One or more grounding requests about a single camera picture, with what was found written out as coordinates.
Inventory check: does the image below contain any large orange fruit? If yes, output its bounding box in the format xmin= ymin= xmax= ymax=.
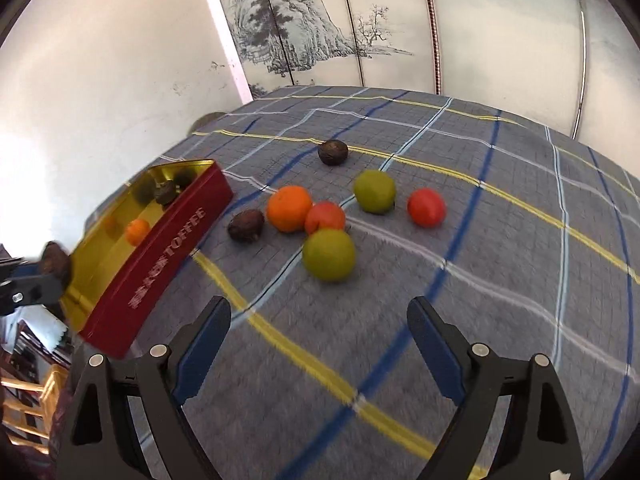
xmin=266 ymin=185 xmax=312 ymax=233

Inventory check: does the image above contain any wooden shelf furniture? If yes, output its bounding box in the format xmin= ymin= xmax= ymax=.
xmin=1 ymin=306 xmax=74 ymax=476

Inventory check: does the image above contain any red gold toffee tin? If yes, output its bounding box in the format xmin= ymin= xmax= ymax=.
xmin=61 ymin=159 xmax=233 ymax=359

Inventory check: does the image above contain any red fruit right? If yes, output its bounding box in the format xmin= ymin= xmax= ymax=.
xmin=407 ymin=188 xmax=447 ymax=229

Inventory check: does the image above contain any red-orange fruit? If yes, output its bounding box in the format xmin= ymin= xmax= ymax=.
xmin=305 ymin=200 xmax=346 ymax=235

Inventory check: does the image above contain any small orange in tin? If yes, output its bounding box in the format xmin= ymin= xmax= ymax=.
xmin=125 ymin=218 xmax=151 ymax=247

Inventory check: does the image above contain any dark brown fruit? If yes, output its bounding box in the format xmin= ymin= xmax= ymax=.
xmin=318 ymin=139 xmax=349 ymax=166
xmin=227 ymin=209 xmax=265 ymax=243
xmin=40 ymin=242 xmax=73 ymax=287
xmin=154 ymin=180 xmax=179 ymax=208

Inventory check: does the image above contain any grey plaid tablecloth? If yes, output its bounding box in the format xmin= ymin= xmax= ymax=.
xmin=134 ymin=87 xmax=639 ymax=479

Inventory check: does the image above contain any dark brown fruit in tin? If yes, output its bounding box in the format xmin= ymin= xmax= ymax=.
xmin=154 ymin=180 xmax=179 ymax=208

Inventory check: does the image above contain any painted folding screen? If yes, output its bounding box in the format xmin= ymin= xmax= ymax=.
xmin=220 ymin=0 xmax=639 ymax=151

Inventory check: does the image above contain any green fruit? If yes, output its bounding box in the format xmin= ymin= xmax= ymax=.
xmin=302 ymin=229 xmax=357 ymax=283
xmin=352 ymin=170 xmax=396 ymax=214

